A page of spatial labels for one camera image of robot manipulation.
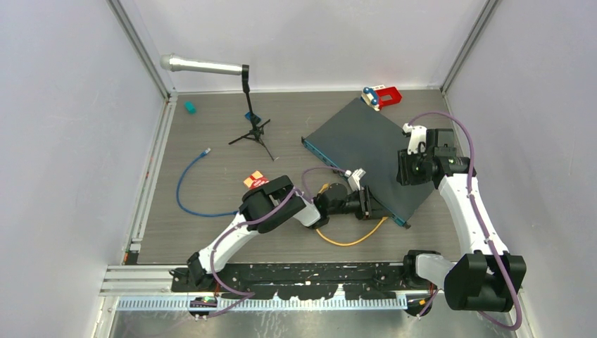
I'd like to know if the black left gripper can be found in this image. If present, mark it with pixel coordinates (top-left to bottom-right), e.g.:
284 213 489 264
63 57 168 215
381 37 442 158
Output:
328 186 392 221

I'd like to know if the yellow ethernet cable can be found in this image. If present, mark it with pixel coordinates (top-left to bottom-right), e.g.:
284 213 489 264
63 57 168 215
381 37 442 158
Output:
315 183 389 247

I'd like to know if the blue ethernet cable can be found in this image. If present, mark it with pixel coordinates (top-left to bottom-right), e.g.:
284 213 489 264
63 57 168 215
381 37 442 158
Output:
175 148 239 219

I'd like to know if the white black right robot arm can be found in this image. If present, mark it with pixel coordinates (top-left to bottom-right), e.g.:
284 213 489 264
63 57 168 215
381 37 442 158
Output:
396 147 527 313

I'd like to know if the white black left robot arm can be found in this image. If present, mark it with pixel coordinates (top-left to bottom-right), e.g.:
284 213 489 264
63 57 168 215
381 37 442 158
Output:
187 175 390 292

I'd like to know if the red blue toy truck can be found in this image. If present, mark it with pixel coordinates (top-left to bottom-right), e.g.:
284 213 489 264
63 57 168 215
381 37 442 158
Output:
360 85 403 111

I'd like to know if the red white cigarette box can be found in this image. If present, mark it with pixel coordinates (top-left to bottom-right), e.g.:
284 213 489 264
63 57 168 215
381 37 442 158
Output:
243 170 269 189

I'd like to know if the black microphone tripod stand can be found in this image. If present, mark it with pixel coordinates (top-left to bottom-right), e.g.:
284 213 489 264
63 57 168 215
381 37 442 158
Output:
228 65 274 161

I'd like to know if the teal toy block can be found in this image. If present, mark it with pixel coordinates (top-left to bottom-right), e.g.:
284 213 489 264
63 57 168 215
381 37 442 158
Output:
184 101 196 114

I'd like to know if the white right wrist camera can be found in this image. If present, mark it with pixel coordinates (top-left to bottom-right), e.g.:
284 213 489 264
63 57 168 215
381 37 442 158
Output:
402 123 427 155

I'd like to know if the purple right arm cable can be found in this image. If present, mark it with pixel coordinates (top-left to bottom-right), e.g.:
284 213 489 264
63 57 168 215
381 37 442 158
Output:
407 111 523 331

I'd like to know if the dark grey network switch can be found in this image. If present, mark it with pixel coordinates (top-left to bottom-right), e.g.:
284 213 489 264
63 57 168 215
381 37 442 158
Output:
301 99 434 229

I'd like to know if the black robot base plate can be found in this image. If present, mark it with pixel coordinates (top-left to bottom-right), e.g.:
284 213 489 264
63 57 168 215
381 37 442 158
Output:
169 262 433 300

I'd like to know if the aluminium frame rail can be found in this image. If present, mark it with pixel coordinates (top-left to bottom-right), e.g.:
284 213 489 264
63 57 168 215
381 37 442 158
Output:
100 265 427 296

